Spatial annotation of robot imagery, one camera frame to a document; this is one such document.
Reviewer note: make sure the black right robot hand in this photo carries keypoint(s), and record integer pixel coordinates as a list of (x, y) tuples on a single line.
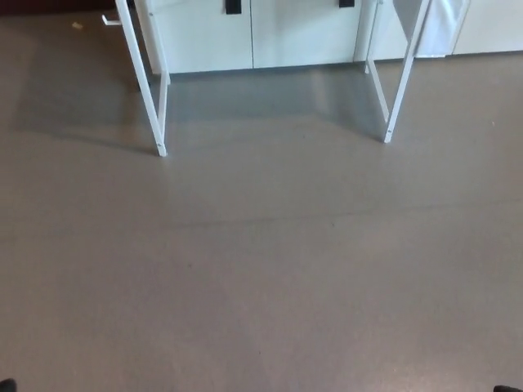
[(506, 388)]

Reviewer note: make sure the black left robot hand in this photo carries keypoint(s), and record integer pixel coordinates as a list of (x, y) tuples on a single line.
[(7, 386)]

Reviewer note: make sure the white side hook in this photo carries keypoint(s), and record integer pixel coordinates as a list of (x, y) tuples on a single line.
[(110, 20)]

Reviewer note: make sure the dark brown door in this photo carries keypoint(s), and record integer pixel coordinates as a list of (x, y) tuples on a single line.
[(49, 8)]

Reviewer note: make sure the white cabinet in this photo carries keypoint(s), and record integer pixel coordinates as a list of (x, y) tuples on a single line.
[(294, 36)]

